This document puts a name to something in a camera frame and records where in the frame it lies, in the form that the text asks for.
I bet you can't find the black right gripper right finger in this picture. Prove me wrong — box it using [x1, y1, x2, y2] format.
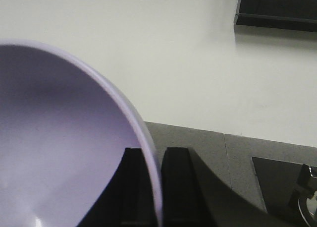
[160, 147, 305, 227]

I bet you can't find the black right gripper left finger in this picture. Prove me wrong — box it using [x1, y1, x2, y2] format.
[79, 148, 158, 227]

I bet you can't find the purple plastic bowl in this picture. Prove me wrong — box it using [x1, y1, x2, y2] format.
[0, 39, 163, 227]

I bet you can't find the black wall cabinet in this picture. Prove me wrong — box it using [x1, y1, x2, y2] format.
[234, 0, 317, 32]

